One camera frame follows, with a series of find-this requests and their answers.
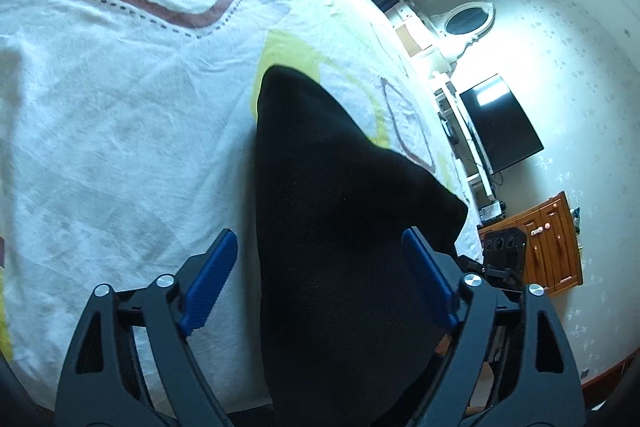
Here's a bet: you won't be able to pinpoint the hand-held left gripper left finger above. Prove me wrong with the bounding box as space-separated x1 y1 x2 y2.
54 228 238 427

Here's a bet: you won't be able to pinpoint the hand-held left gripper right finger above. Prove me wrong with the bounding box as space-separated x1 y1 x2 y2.
401 227 587 427

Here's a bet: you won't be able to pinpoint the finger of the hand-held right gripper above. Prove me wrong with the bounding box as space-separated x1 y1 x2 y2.
456 254 495 280

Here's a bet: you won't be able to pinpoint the black studded pants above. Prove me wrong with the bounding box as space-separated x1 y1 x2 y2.
252 68 470 427

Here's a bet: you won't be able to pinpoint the small black box device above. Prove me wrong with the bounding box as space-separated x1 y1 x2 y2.
479 203 507 224

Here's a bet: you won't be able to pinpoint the wooden cabinet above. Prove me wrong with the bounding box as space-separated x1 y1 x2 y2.
477 191 583 293

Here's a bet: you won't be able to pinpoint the white television stand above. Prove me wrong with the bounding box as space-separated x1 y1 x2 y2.
432 74 498 208

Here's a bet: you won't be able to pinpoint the black flat television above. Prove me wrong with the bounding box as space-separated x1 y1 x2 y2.
459 74 545 174

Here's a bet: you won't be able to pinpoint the printed white bed sheet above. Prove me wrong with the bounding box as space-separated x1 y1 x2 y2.
0 0 483 413

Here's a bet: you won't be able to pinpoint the white oval vanity mirror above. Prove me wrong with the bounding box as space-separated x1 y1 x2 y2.
430 2 497 62

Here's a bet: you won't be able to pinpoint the white dressing table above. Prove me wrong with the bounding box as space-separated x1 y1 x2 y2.
392 0 458 78

